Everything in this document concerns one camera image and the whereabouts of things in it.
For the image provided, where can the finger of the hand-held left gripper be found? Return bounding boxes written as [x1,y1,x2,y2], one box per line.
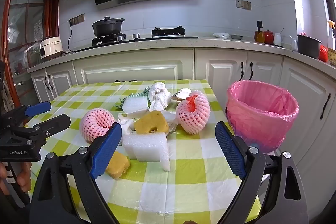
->
[5,101,52,123]
[12,114,71,142]

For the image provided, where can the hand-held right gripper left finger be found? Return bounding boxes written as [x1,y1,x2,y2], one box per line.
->
[29,122,123,224]

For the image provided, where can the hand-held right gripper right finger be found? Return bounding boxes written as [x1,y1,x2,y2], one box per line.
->
[215,121,309,224]

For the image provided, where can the small yellow sponge piece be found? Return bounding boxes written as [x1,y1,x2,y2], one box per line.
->
[105,151,131,179]

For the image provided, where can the pink foam fruit net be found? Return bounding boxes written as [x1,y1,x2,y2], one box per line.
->
[175,91,211,135]
[79,108,116,143]

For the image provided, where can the white tissue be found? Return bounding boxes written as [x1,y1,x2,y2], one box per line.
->
[161,111,179,133]
[117,112,137,135]

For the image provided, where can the white foam block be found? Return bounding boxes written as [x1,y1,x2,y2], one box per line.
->
[123,132,171,172]

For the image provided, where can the pink lined trash bin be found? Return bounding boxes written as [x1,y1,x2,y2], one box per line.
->
[226,80,300,154]

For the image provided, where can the large yellow sponge piece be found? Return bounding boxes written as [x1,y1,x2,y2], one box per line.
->
[133,110,170,134]

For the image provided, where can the white foam sheet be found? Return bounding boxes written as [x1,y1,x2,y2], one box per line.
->
[122,97,149,115]

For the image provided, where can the person's left hand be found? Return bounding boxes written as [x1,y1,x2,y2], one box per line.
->
[0,162,32,195]

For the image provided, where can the green checked tablecloth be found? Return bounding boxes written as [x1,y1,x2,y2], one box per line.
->
[24,79,263,224]

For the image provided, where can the white rice cooker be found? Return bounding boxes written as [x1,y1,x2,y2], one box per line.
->
[39,36,63,60]

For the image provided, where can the crumpled paper wrapper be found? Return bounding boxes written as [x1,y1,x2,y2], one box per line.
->
[171,88,192,104]

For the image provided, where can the white plastic bag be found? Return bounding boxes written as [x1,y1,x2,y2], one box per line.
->
[148,82,172,111]

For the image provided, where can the white kitchen base cabinets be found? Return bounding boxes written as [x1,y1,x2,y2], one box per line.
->
[28,36,336,214]

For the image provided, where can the red wooden glass door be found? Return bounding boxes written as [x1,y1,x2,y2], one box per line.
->
[0,0,60,109]

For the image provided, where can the black cooking pot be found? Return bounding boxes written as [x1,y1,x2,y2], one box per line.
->
[92,16,125,37]

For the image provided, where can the oil bottle with black pump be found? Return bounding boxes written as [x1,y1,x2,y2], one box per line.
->
[254,21,265,43]

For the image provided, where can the red ceramic jar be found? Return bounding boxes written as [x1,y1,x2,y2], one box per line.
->
[263,29,275,45]

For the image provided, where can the white ceramic jar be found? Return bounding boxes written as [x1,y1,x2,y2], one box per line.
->
[273,28,285,46]

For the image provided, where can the black gas stove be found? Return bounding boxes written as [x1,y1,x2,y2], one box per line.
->
[75,26,199,53]

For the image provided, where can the yellow spray bottle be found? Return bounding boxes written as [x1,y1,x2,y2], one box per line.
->
[327,20,336,48]

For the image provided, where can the black power cable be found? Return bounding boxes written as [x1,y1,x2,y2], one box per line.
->
[67,22,74,53]

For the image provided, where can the wall socket with plug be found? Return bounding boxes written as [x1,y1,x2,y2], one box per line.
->
[69,13,85,26]

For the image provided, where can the grey pot with red handle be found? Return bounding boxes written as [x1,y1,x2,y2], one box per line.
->
[297,32,322,59]

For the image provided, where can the empty wall socket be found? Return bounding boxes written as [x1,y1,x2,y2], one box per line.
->
[236,0,252,11]

